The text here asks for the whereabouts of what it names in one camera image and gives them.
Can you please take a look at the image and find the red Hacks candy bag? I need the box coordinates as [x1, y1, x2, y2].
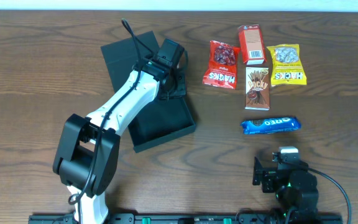
[203, 40, 240, 90]

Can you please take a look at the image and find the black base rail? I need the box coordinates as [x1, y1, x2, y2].
[28, 213, 343, 224]

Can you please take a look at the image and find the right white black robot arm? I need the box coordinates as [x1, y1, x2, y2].
[252, 146, 322, 223]

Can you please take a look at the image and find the brown Pocky box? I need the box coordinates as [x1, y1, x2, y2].
[245, 67, 270, 111]

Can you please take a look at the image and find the yellow Hacks candy bag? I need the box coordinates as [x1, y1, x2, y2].
[267, 44, 307, 86]

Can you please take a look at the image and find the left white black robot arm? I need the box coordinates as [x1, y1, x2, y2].
[52, 39, 186, 223]

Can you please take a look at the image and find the blue Oreo cookie pack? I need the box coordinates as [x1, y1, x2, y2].
[241, 117, 301, 134]

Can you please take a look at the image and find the black gift box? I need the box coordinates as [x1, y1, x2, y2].
[100, 30, 197, 154]

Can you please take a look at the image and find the red cardboard snack box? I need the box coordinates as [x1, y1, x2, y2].
[238, 24, 266, 65]

